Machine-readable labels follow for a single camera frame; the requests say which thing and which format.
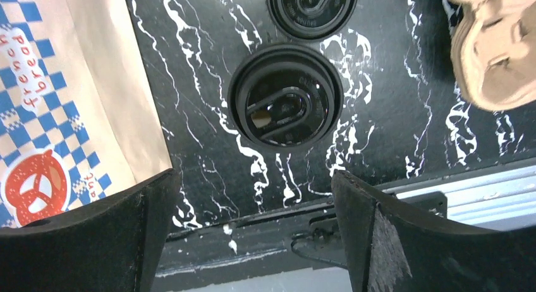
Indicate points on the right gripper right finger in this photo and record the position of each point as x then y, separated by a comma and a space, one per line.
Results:
391, 245

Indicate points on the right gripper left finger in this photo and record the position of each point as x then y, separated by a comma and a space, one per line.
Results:
113, 244

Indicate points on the blue checkered paper bag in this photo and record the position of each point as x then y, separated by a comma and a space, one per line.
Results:
78, 121

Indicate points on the green cup with black lid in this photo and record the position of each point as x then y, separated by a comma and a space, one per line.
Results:
285, 97

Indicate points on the black cup lid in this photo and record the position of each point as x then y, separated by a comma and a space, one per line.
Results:
310, 20

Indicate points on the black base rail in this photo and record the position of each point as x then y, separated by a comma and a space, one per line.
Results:
497, 197

